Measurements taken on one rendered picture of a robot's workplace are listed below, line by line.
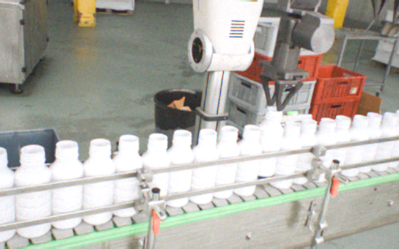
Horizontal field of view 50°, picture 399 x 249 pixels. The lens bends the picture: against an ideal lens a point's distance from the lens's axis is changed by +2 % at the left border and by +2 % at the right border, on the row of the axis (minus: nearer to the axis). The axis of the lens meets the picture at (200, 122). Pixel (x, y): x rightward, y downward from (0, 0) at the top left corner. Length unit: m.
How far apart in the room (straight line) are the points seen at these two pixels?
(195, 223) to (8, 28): 3.70
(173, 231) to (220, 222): 0.12
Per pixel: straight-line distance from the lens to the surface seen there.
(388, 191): 1.34
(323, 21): 0.86
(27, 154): 0.77
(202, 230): 0.95
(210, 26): 1.51
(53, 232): 0.86
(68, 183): 0.79
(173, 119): 2.58
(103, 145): 0.82
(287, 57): 0.92
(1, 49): 4.49
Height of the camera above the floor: 1.51
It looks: 21 degrees down
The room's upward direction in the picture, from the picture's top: 8 degrees clockwise
